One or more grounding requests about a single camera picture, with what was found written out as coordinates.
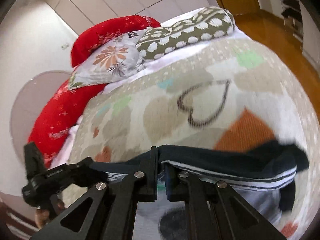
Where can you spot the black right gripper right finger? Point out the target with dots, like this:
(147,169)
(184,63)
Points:
(215,211)

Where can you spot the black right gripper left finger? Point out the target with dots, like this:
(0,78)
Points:
(107,210)

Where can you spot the navy striped pants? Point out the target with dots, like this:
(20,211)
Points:
(264,176)

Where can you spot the left hand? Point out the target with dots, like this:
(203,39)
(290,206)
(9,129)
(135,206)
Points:
(42,215)

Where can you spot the red long bolster pillow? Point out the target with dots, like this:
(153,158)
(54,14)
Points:
(62,111)

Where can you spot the beige rounded headboard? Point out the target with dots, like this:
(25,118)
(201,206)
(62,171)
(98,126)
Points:
(29,103)

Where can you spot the heart patterned quilt bedspread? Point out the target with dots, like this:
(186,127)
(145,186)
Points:
(274,105)

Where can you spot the floral white pillow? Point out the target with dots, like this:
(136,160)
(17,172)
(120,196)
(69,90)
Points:
(116,60)

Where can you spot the white wardrobe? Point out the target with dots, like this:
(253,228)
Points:
(120,2)

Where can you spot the olive polka dot pillow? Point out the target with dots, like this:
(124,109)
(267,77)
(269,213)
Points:
(207,24)

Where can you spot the white shelving unit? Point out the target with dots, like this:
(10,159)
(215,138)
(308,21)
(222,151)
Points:
(303,17)

